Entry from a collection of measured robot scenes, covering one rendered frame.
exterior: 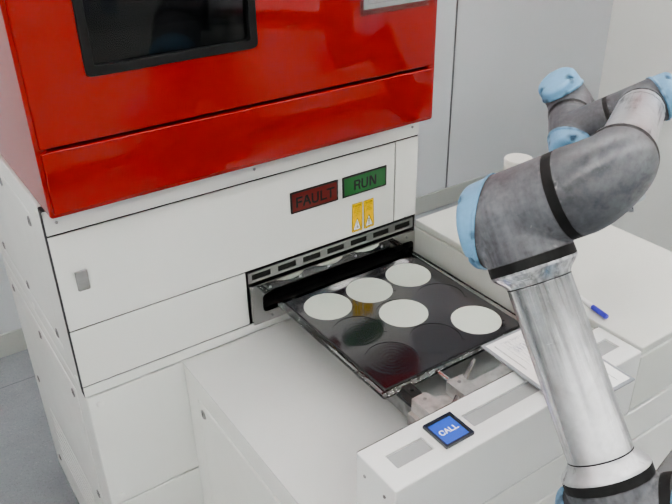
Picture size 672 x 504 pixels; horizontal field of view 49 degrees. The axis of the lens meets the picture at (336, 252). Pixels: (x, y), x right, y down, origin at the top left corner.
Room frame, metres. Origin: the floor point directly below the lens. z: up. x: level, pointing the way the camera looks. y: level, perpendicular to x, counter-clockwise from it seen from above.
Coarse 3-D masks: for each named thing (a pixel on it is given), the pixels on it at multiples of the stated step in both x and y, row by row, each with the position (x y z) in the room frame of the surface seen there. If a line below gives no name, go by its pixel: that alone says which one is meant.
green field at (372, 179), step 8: (384, 168) 1.50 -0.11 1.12; (360, 176) 1.46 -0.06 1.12; (368, 176) 1.47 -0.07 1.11; (376, 176) 1.48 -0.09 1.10; (384, 176) 1.50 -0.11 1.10; (344, 184) 1.44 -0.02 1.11; (352, 184) 1.45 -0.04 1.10; (360, 184) 1.46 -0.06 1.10; (368, 184) 1.47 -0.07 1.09; (376, 184) 1.48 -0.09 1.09; (352, 192) 1.45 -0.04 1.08
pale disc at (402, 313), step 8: (384, 304) 1.29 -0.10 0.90; (392, 304) 1.29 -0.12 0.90; (400, 304) 1.28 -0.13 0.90; (408, 304) 1.28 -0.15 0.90; (416, 304) 1.28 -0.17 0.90; (384, 312) 1.26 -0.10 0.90; (392, 312) 1.26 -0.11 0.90; (400, 312) 1.25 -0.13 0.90; (408, 312) 1.25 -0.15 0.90; (416, 312) 1.25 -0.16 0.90; (424, 312) 1.25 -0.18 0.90; (384, 320) 1.23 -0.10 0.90; (392, 320) 1.23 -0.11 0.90; (400, 320) 1.23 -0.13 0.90; (408, 320) 1.23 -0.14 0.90; (416, 320) 1.22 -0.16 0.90; (424, 320) 1.22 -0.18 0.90
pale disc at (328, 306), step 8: (320, 296) 1.32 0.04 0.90; (328, 296) 1.32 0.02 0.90; (336, 296) 1.32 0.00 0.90; (304, 304) 1.29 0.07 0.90; (312, 304) 1.29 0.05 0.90; (320, 304) 1.29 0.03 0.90; (328, 304) 1.29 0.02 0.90; (336, 304) 1.29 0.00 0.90; (344, 304) 1.29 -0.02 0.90; (312, 312) 1.26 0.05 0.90; (320, 312) 1.26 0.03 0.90; (328, 312) 1.26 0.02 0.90; (336, 312) 1.26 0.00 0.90; (344, 312) 1.26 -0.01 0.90
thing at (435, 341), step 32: (416, 288) 1.35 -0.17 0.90; (448, 288) 1.34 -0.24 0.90; (320, 320) 1.23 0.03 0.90; (352, 320) 1.23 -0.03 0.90; (448, 320) 1.22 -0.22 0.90; (512, 320) 1.22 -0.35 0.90; (352, 352) 1.12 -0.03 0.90; (384, 352) 1.12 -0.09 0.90; (416, 352) 1.12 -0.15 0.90; (448, 352) 1.12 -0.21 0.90; (384, 384) 1.03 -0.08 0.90
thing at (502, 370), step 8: (496, 368) 1.09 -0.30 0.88; (504, 368) 1.09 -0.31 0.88; (480, 376) 1.07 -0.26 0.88; (488, 376) 1.07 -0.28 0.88; (496, 376) 1.07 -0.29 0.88; (480, 384) 1.05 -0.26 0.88; (440, 400) 1.01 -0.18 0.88; (448, 400) 1.01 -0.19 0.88; (408, 416) 0.97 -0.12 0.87; (416, 416) 0.97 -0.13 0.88; (408, 424) 0.97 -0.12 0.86
